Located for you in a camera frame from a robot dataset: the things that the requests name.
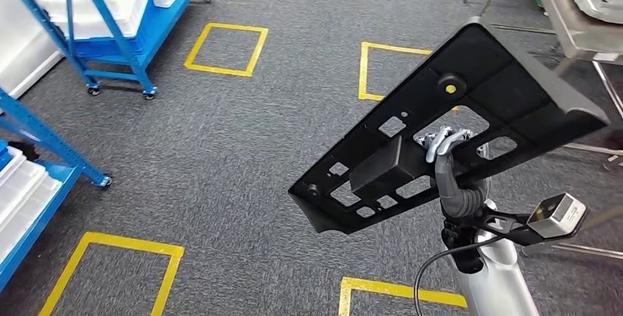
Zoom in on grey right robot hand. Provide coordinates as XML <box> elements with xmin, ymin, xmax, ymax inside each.
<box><xmin>416</xmin><ymin>126</ymin><xmax>474</xmax><ymax>213</ymax></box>

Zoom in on black plastic bracket part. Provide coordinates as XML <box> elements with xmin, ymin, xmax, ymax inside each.
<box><xmin>288</xmin><ymin>18</ymin><xmax>611</xmax><ymax>235</ymax></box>

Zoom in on stainless steel workbench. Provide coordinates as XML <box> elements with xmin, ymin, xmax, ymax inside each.
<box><xmin>462</xmin><ymin>0</ymin><xmax>623</xmax><ymax>123</ymax></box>

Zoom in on blue wheeled shelf rack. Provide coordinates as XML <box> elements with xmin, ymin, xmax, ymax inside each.
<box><xmin>0</xmin><ymin>0</ymin><xmax>212</xmax><ymax>101</ymax></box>

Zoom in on blue metal shelf rack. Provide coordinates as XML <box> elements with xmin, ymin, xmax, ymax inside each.
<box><xmin>0</xmin><ymin>87</ymin><xmax>114</xmax><ymax>295</ymax></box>

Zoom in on yellow floor tape square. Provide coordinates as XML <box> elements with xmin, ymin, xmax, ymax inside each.
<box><xmin>338</xmin><ymin>277</ymin><xmax>468</xmax><ymax>316</ymax></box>
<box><xmin>38</xmin><ymin>231</ymin><xmax>186</xmax><ymax>316</ymax></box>

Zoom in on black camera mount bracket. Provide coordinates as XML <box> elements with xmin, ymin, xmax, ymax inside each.
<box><xmin>457</xmin><ymin>201</ymin><xmax>590</xmax><ymax>248</ymax></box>

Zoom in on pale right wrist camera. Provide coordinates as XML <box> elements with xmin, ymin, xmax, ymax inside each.
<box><xmin>527</xmin><ymin>193</ymin><xmax>588</xmax><ymax>240</ymax></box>

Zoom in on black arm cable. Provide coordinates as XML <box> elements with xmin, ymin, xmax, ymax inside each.
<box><xmin>414</xmin><ymin>235</ymin><xmax>507</xmax><ymax>316</ymax></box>

